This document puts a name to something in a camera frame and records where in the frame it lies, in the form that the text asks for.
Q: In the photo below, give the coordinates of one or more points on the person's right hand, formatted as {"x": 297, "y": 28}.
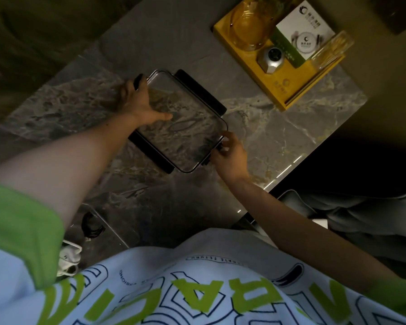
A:
{"x": 232, "y": 162}

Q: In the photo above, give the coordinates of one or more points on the person's left hand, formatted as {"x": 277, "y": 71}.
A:
{"x": 138, "y": 104}

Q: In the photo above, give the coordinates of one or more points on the person's right fingers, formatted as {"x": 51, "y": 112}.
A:
{"x": 228, "y": 142}

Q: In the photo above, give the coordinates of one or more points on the person's left thumb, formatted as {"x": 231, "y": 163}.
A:
{"x": 160, "y": 117}

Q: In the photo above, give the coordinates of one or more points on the person's right forearm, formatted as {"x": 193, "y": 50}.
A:
{"x": 297, "y": 226}

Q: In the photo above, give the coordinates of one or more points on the person's left forearm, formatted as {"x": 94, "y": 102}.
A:
{"x": 71, "y": 159}

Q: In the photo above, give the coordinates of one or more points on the yellow rectangular tray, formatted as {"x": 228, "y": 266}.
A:
{"x": 280, "y": 87}

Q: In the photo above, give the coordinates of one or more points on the silver metallic faceted gadget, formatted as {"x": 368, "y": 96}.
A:
{"x": 271, "y": 60}

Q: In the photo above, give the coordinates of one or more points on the clear glass ashtray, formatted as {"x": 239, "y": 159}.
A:
{"x": 253, "y": 27}

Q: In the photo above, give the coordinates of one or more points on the white and green card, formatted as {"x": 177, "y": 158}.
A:
{"x": 304, "y": 33}

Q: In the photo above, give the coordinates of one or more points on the clear glass holder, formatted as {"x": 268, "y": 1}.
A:
{"x": 330, "y": 50}

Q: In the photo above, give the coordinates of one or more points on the olive green fabric sofa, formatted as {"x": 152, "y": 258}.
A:
{"x": 37, "y": 40}

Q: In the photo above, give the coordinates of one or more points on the white shirt with green print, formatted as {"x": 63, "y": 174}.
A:
{"x": 196, "y": 287}

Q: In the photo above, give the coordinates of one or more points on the grey cushion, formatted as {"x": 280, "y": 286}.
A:
{"x": 365, "y": 216}

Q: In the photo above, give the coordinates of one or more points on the white power adapter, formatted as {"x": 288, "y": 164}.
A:
{"x": 69, "y": 258}

